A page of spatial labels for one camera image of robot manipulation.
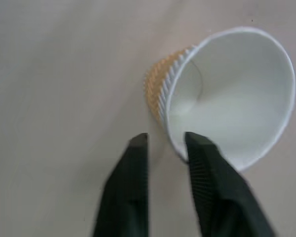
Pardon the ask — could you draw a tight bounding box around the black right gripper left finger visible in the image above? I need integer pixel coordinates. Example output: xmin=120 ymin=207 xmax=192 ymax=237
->
xmin=91 ymin=132 xmax=149 ymax=237

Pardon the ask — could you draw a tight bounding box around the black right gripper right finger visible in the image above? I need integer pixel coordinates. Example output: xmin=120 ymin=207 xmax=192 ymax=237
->
xmin=185 ymin=131 xmax=277 ymax=237

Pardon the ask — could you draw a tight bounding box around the orange ribbed paper cup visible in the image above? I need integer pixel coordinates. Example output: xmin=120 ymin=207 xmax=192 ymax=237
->
xmin=143 ymin=26 xmax=296 ymax=172

